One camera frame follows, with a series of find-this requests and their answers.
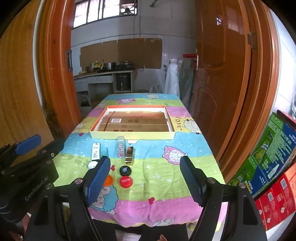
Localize clear glitter lighter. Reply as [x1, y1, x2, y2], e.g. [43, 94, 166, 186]
[116, 136, 126, 158]

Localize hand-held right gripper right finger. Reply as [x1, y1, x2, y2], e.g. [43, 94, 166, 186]
[180, 156, 268, 241]

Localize window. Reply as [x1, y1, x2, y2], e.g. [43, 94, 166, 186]
[73, 0, 138, 29]

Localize metal door hinge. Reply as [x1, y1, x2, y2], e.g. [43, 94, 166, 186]
[248, 32, 258, 49]

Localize grey kitchen counter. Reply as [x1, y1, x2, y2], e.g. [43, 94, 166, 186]
[74, 70, 137, 107]

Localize red printed carton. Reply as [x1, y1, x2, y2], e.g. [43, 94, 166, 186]
[254, 162, 296, 231]

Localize gold lighter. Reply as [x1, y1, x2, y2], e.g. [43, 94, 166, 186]
[125, 146, 134, 166]

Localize brown wooden door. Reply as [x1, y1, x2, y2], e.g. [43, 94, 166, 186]
[190, 0, 251, 160]

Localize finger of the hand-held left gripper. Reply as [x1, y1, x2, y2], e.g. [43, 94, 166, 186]
[35, 137, 65, 167]
[0, 134, 42, 163]

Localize white rolled sack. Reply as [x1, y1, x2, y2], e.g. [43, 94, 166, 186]
[165, 59, 180, 98]

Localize red bottle cap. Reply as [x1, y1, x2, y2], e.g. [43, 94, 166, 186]
[119, 176, 133, 187]

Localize cardboard wall sheet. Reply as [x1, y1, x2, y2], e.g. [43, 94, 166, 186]
[144, 38, 163, 69]
[80, 42, 103, 70]
[102, 40, 118, 64]
[118, 38, 145, 67]

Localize shallow orange white box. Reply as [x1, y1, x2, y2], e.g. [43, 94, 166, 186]
[90, 105, 175, 140]

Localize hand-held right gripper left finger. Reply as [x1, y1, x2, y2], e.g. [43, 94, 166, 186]
[24, 156, 117, 241]

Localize cardboard box lining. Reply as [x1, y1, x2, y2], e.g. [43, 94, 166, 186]
[98, 111, 170, 132]

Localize metal pots on counter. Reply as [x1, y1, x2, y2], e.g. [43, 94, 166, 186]
[115, 61, 135, 70]

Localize white cartoon lighter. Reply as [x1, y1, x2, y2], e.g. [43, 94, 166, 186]
[92, 142, 100, 162]

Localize clear plastic wrapped panel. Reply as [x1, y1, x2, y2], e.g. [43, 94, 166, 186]
[179, 58, 196, 105]

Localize green printed carton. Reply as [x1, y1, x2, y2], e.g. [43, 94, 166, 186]
[228, 112, 296, 200]

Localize brown door frame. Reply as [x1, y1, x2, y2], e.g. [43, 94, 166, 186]
[38, 0, 280, 183]

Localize dark air fryer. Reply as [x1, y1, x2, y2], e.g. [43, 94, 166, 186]
[116, 73, 131, 91]

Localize light wooden panel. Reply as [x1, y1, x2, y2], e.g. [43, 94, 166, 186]
[0, 0, 55, 151]

